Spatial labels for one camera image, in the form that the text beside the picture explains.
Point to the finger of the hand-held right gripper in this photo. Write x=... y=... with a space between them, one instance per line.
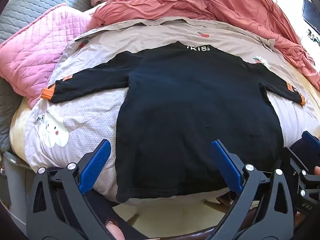
x=293 y=161
x=311 y=140

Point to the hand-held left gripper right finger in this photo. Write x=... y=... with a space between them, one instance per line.
x=226 y=165

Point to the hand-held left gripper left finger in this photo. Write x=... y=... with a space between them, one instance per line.
x=96 y=165

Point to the black long-sleeved shirt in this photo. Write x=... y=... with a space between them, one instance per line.
x=187 y=105

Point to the person's right hand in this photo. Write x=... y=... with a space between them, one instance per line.
x=317 y=170

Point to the person's left hand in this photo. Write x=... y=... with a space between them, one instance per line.
x=115 y=231

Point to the printed cartoon blanket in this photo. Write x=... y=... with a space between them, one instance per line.
x=87 y=115

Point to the yellow bed sheet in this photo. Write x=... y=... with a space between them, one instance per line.
x=310 y=85

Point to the grey plastic tub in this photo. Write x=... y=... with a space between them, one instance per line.
x=15 y=180

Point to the black flat television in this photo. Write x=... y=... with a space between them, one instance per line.
x=311 y=15

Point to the pink quilted pillow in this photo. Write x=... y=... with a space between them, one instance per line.
x=32 y=55

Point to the coral red duvet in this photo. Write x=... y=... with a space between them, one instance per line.
x=200 y=2

